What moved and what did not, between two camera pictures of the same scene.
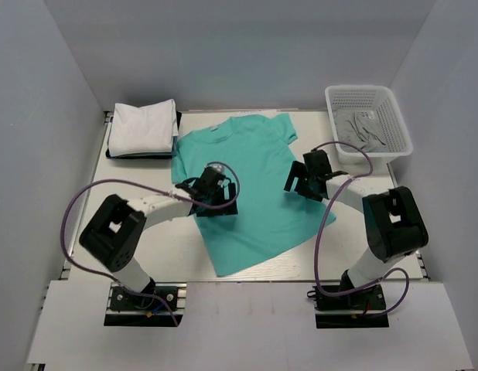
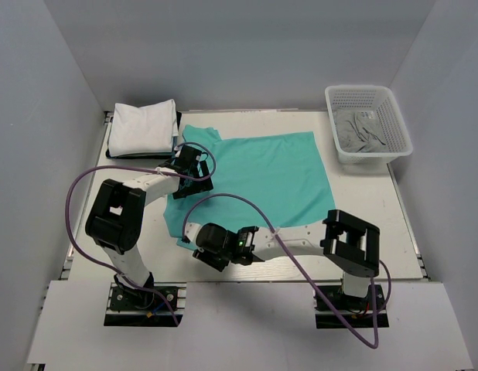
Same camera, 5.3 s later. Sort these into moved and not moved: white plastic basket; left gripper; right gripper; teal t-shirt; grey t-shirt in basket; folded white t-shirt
Moved: left gripper; right gripper; teal t-shirt
Not moved: folded white t-shirt; white plastic basket; grey t-shirt in basket
